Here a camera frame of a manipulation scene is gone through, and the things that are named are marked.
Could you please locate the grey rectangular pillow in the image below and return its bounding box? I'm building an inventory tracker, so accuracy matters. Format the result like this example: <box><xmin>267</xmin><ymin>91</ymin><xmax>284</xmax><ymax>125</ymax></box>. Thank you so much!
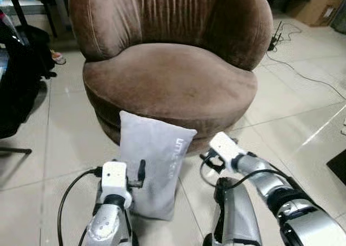
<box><xmin>118</xmin><ymin>110</ymin><xmax>198</xmax><ymax>222</ymax></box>

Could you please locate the brown velvet round chair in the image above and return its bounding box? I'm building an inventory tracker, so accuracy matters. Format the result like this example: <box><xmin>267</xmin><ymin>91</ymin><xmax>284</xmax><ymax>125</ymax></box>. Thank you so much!
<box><xmin>69</xmin><ymin>0</ymin><xmax>274</xmax><ymax>145</ymax></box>

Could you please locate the silver robot leg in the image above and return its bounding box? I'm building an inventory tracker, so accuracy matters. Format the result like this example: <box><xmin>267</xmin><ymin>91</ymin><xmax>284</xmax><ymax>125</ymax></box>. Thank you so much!
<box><xmin>204</xmin><ymin>175</ymin><xmax>264</xmax><ymax>246</ymax></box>

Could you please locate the black flat mat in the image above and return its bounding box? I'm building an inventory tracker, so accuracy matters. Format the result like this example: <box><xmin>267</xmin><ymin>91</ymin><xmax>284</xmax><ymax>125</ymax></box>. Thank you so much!
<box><xmin>325</xmin><ymin>148</ymin><xmax>346</xmax><ymax>185</ymax></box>

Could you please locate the black stand foot bar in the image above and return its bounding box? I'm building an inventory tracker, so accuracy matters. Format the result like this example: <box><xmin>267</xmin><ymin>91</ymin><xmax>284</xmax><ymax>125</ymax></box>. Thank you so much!
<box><xmin>0</xmin><ymin>147</ymin><xmax>32</xmax><ymax>156</ymax></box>

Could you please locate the black router with antennas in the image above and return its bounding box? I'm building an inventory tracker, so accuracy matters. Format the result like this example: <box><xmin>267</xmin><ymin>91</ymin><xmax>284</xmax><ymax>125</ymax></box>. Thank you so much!
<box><xmin>267</xmin><ymin>21</ymin><xmax>285</xmax><ymax>52</ymax></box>

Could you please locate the small orange white item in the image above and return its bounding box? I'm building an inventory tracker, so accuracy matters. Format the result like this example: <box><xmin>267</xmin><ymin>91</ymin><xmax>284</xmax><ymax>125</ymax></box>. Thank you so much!
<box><xmin>49</xmin><ymin>48</ymin><xmax>67</xmax><ymax>66</ymax></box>

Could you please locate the black bag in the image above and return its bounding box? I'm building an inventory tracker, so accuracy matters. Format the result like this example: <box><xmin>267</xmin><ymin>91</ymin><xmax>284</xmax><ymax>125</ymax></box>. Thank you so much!
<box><xmin>0</xmin><ymin>23</ymin><xmax>57</xmax><ymax>139</ymax></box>

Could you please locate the brown cardboard box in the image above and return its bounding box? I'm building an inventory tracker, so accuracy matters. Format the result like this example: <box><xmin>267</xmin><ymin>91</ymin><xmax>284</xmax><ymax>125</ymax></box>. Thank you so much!
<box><xmin>285</xmin><ymin>0</ymin><xmax>346</xmax><ymax>28</ymax></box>

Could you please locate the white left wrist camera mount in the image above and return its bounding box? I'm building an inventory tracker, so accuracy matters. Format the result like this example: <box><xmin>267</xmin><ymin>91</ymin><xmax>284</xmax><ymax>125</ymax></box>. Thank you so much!
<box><xmin>101</xmin><ymin>160</ymin><xmax>133</xmax><ymax>209</ymax></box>

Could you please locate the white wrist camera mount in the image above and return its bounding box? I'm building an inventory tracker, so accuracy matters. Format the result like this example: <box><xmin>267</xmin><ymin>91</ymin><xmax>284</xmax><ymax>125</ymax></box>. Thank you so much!
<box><xmin>208</xmin><ymin>131</ymin><xmax>242</xmax><ymax>172</ymax></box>
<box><xmin>101</xmin><ymin>160</ymin><xmax>133</xmax><ymax>209</ymax></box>

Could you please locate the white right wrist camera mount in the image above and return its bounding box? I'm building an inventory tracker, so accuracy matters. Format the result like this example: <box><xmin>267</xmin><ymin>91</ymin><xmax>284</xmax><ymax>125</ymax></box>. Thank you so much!
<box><xmin>208</xmin><ymin>131</ymin><xmax>242</xmax><ymax>172</ymax></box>

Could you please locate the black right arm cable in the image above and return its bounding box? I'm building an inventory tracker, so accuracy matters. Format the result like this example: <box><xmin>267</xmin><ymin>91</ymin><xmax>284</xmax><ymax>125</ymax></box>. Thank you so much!
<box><xmin>199</xmin><ymin>155</ymin><xmax>290</xmax><ymax>191</ymax></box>

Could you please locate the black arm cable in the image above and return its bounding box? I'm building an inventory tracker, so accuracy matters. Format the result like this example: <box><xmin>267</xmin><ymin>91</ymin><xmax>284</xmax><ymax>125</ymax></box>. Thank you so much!
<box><xmin>199</xmin><ymin>155</ymin><xmax>290</xmax><ymax>191</ymax></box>
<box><xmin>56</xmin><ymin>169</ymin><xmax>104</xmax><ymax>246</ymax></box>

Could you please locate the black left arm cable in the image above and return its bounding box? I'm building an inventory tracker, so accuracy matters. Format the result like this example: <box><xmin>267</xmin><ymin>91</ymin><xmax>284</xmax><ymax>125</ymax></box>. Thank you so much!
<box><xmin>56</xmin><ymin>169</ymin><xmax>104</xmax><ymax>246</ymax></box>

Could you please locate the black floor cable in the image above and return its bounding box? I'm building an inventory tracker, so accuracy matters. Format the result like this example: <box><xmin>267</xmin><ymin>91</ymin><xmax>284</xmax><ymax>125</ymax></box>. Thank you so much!
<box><xmin>264</xmin><ymin>23</ymin><xmax>346</xmax><ymax>102</ymax></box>

